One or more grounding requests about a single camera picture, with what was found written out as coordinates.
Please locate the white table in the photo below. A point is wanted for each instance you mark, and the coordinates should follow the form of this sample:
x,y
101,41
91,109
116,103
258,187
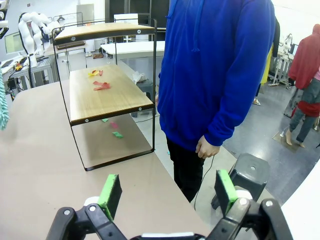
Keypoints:
x,y
130,48

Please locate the mannequin in grey top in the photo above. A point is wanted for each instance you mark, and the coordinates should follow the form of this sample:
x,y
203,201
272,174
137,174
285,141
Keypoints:
x,y
305,125

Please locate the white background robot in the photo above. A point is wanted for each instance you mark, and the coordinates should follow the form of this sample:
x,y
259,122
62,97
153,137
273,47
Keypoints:
x,y
27,32

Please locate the two-tier wood black-frame shelf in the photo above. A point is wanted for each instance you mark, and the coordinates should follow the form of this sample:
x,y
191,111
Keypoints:
x,y
107,95

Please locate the computer monitor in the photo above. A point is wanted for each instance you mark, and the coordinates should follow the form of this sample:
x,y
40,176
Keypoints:
x,y
13,42

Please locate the white plastic bag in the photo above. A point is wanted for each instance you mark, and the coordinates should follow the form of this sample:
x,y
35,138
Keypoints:
x,y
139,76

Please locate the person in red hoodie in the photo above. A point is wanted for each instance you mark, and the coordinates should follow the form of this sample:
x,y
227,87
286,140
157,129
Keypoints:
x,y
306,60

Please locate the small green paper scrap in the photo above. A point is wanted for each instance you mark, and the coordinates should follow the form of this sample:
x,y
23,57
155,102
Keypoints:
x,y
104,120

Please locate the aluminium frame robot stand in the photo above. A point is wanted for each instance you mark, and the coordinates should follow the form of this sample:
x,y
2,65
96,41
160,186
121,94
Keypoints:
x,y
280,70

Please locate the teal microfibre duster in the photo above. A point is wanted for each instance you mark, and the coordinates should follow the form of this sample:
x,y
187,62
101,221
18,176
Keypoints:
x,y
3,107

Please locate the black plastic stool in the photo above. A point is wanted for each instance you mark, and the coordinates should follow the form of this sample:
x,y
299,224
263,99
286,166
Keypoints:
x,y
250,175

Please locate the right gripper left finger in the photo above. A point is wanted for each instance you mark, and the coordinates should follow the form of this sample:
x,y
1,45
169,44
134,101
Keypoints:
x,y
110,193

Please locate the pink paper scrap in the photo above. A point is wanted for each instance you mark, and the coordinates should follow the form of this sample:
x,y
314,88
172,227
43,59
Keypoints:
x,y
113,125

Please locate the small white robot arm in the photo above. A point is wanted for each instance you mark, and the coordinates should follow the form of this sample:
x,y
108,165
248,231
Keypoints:
x,y
287,41

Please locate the person's right hand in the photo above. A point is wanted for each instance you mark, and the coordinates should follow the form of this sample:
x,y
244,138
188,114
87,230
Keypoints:
x,y
157,99

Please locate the yellow paper scrap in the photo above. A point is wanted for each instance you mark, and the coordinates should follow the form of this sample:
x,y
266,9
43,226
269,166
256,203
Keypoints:
x,y
93,73

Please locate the aluminium frame workbench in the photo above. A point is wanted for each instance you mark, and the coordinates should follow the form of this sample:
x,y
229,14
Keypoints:
x,y
42,67

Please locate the metal mannequin base plate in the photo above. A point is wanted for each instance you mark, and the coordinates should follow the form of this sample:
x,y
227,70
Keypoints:
x,y
280,137

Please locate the left forearm in blue sleeve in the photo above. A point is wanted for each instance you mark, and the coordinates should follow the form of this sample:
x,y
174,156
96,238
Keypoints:
x,y
230,122

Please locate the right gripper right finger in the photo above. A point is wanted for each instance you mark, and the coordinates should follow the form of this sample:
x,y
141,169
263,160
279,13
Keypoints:
x,y
225,190

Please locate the blue curtain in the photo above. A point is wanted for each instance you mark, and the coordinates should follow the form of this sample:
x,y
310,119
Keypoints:
x,y
200,75

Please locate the person's left hand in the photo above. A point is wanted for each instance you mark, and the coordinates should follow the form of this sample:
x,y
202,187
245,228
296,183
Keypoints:
x,y
206,149

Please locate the small red paper scrap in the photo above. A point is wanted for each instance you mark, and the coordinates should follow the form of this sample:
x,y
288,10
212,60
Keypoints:
x,y
100,72

